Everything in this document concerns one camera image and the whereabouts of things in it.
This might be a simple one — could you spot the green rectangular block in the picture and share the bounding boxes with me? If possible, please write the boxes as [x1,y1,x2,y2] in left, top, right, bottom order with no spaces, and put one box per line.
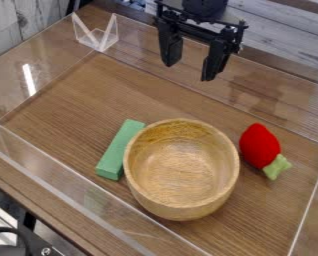
[95,119,146,181]

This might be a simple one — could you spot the wooden bowl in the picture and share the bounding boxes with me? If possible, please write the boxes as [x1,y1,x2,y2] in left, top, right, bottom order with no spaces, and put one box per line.
[123,118,241,221]

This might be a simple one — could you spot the red plush strawberry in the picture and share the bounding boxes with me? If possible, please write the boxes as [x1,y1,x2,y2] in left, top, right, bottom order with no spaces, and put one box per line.
[239,123,293,180]

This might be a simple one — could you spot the black table leg bracket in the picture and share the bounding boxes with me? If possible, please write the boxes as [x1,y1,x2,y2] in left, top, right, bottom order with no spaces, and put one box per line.
[18,212,64,256]

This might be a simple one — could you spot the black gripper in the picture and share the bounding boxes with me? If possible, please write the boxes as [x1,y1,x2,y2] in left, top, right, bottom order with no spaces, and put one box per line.
[155,0,249,81]

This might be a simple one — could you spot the clear acrylic corner bracket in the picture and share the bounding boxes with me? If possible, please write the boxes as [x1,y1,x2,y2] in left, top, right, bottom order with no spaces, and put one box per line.
[71,13,119,52]

